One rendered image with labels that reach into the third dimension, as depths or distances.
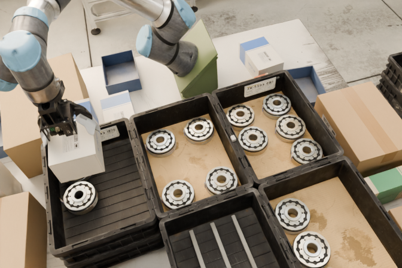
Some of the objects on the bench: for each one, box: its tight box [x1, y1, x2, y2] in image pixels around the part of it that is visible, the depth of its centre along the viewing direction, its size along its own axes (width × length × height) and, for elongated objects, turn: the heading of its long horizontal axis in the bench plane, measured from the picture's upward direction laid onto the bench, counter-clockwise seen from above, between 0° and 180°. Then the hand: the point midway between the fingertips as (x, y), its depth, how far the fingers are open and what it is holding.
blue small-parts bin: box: [101, 49, 142, 95], centre depth 171 cm, size 20×15×7 cm
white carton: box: [239, 35, 284, 78], centre depth 169 cm, size 20×12×9 cm, turn 24°
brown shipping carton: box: [0, 191, 47, 268], centre depth 118 cm, size 30×22×16 cm
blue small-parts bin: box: [285, 65, 327, 108], centre depth 157 cm, size 20×15×7 cm
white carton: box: [99, 90, 135, 123], centre depth 153 cm, size 20×12×9 cm, turn 21°
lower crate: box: [64, 219, 165, 268], centre depth 128 cm, size 40×30×12 cm
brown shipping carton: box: [314, 81, 402, 178], centre depth 137 cm, size 30×22×16 cm
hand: (73, 135), depth 103 cm, fingers closed on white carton, 13 cm apart
